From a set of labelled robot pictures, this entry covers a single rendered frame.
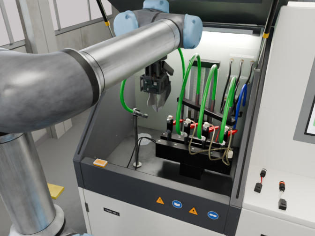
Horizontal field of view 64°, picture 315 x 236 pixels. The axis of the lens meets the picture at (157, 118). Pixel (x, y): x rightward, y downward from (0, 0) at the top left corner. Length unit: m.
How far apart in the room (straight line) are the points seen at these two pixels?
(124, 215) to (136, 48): 0.88
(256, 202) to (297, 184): 0.20
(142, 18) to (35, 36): 2.11
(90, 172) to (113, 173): 0.12
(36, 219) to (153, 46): 0.43
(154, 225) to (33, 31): 2.09
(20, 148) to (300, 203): 0.85
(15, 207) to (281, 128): 0.88
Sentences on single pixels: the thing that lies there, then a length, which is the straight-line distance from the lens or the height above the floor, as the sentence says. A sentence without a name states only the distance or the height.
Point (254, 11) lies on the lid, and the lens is 1.11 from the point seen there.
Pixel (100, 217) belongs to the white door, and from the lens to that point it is 1.32.
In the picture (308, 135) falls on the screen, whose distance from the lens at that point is 1.06.
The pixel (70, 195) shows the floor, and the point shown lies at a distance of 2.36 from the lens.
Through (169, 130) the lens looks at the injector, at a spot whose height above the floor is 1.04.
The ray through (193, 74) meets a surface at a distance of 1.26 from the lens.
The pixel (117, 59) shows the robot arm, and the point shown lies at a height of 1.52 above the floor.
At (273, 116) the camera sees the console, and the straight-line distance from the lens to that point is 1.03.
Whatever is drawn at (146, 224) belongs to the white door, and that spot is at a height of 0.70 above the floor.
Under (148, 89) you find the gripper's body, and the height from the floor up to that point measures 1.32.
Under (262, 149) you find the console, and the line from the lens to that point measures 1.07.
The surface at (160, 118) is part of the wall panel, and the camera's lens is 1.46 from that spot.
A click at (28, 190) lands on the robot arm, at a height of 1.27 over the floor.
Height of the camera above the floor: 1.63
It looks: 29 degrees down
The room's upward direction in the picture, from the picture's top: straight up
